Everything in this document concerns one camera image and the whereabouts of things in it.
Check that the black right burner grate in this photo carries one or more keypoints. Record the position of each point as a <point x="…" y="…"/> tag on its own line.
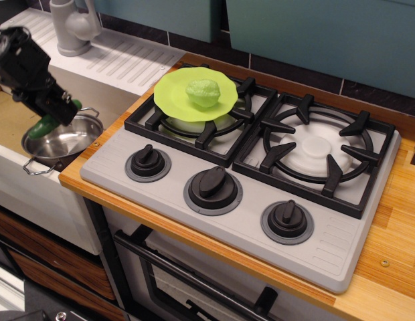
<point x="346" y="193"/>

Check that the wooden drawer front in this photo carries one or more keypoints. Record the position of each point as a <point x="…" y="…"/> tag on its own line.
<point x="58" y="266"/>

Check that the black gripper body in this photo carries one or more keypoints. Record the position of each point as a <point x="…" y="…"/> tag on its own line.
<point x="24" y="66"/>

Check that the lime green plastic plate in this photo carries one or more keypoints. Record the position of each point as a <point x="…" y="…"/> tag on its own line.
<point x="170" y="96"/>

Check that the white right burner disc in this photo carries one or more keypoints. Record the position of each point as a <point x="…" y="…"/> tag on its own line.
<point x="314" y="143"/>

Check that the grey toy faucet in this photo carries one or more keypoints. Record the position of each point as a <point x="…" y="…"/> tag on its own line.
<point x="74" y="30"/>

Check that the toy oven door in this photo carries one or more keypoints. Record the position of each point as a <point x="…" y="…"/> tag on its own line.
<point x="182" y="283"/>

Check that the white left burner disc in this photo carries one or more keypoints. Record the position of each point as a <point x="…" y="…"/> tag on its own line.
<point x="197" y="127"/>

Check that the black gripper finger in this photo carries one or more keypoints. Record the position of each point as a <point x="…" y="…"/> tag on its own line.
<point x="59" y="108"/>
<point x="33" y="107"/>

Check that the white toy sink unit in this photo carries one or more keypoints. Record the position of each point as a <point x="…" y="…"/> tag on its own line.
<point x="108" y="79"/>

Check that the black middle stove knob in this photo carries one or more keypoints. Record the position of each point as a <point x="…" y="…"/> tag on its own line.
<point x="213" y="192"/>

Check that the black oven door handle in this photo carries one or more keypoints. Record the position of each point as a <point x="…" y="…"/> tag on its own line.
<point x="257" y="312"/>

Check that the small stainless steel pot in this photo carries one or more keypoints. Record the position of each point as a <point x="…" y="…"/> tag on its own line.
<point x="57" y="149"/>

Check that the dark green toy pickle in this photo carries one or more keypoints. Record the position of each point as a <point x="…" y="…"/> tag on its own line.
<point x="43" y="127"/>

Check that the white burner disc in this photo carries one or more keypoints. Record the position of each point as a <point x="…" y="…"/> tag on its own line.
<point x="197" y="127"/>
<point x="314" y="143"/>

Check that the black left burner grate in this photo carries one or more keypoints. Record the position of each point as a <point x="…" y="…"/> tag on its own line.
<point x="218" y="147"/>

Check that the black left stove knob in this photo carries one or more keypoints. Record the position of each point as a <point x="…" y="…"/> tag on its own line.
<point x="148" y="165"/>

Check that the black stove knob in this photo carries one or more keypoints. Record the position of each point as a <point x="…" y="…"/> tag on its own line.
<point x="148" y="165"/>
<point x="287" y="223"/>
<point x="213" y="192"/>

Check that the black burner grate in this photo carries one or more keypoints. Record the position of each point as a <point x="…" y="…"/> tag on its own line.
<point x="346" y="193"/>
<point x="218" y="147"/>

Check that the black right stove knob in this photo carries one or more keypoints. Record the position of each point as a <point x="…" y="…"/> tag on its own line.
<point x="287" y="223"/>

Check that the grey toy stove top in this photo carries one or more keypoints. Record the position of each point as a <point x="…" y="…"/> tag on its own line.
<point x="328" y="258"/>

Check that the light green toy cauliflower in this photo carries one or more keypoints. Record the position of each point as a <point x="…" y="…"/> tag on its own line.
<point x="203" y="92"/>

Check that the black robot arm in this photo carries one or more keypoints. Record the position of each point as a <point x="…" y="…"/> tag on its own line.
<point x="24" y="69"/>

